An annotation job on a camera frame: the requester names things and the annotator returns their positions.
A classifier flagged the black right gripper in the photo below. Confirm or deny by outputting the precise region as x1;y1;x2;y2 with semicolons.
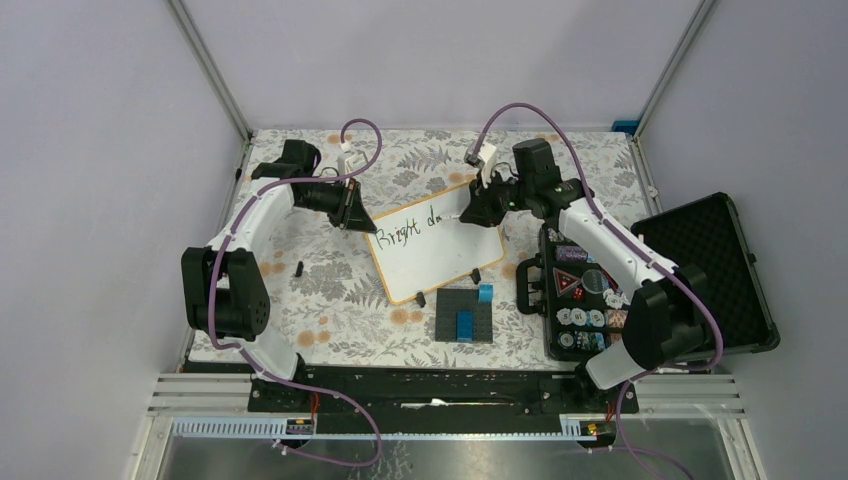
460;168;534;229

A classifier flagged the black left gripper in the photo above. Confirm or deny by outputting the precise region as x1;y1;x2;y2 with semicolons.
297;175;376;232

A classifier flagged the yellow framed whiteboard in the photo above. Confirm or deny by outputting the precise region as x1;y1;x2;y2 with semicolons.
365;183;506;305

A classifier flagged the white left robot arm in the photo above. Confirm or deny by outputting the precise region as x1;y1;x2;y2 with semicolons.
181;140;376;411

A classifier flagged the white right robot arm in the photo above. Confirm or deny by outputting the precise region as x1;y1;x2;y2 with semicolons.
459;139;722;412

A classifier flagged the light blue toy brick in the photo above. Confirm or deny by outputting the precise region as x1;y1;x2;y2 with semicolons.
478;283;494;304

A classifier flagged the dark grey brick baseplate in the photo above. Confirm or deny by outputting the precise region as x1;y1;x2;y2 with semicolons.
434;284;494;343

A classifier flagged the black poker chip case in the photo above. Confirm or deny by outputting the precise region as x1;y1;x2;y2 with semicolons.
516;192;780;364

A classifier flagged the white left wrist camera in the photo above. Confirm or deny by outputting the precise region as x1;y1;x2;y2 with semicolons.
337;151;368;174

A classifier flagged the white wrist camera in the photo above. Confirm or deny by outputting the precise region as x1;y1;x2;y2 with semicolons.
464;142;497;184
337;151;368;174

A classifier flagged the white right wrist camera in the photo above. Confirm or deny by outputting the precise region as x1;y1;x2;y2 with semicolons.
464;142;497;184

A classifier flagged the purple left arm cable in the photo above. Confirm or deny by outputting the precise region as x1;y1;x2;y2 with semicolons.
207;118;384;468

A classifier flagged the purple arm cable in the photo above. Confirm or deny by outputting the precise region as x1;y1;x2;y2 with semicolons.
207;118;384;468
464;102;725;480

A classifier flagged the blue corner bracket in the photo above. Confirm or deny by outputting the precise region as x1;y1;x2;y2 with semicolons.
610;120;640;136

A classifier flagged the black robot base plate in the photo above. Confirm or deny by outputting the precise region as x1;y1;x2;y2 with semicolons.
248;365;618;431

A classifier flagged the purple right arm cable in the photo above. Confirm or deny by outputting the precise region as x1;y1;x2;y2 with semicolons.
464;102;725;480

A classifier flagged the white slotted cable duct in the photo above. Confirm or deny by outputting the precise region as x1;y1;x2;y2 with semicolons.
171;416;596;441

